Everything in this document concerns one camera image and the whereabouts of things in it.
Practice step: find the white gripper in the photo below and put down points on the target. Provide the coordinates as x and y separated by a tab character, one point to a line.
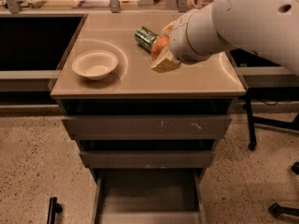
183	40

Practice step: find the orange fruit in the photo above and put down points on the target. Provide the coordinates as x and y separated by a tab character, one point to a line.
158	46

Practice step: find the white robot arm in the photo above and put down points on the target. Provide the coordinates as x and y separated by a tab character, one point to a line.
265	28

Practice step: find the grey drawer cabinet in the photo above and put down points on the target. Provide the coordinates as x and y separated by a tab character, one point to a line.
134	89

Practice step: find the grey top drawer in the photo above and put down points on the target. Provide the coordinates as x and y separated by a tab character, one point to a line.
198	127

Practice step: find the grey drawer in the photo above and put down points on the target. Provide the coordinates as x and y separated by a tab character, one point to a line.
146	159
198	127
148	196

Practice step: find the grey middle drawer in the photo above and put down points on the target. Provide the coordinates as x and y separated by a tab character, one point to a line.
146	159

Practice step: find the grey bottom drawer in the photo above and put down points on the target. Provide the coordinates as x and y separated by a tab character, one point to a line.
148	196

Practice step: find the green soda can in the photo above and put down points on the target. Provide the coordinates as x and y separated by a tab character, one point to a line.
145	38

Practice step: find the white paper bowl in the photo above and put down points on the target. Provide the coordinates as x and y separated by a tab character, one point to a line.
95	64

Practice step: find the black table leg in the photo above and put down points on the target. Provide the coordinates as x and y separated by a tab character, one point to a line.
252	136

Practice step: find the black chair caster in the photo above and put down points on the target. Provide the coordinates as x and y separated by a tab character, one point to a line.
295	167

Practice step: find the black chair base leg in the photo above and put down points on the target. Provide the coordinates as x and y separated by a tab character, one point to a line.
276	210

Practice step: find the black post on floor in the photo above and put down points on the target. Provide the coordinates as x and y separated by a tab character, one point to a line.
54	209

